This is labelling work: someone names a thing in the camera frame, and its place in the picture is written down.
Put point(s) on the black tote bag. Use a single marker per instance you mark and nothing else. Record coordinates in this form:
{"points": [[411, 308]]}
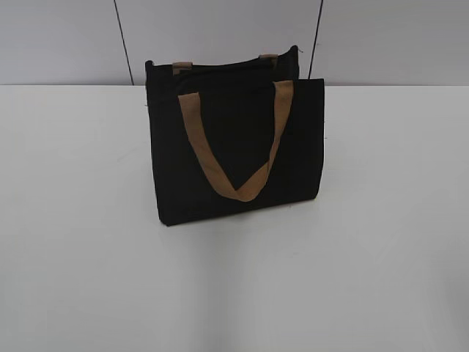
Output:
{"points": [[227, 139]]}

